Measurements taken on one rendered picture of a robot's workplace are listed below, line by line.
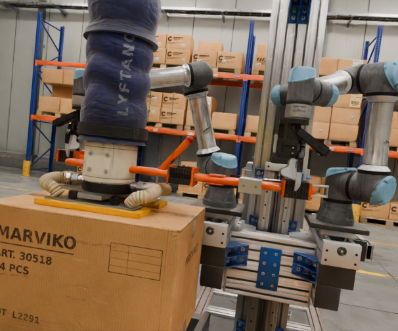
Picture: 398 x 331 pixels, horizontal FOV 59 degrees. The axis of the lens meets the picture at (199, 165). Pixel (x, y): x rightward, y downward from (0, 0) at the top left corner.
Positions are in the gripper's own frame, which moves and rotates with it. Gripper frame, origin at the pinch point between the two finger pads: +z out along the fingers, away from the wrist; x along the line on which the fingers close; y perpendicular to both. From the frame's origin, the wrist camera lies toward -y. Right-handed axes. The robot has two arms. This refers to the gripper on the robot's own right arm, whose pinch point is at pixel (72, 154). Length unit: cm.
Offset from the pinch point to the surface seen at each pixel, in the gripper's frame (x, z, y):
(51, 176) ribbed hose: -33.3, 5.1, 13.2
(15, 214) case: -46, 15, 11
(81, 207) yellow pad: -41, 12, 28
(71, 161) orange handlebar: -29.0, 0.0, 17.4
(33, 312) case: -47, 43, 20
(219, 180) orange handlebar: -29, 0, 67
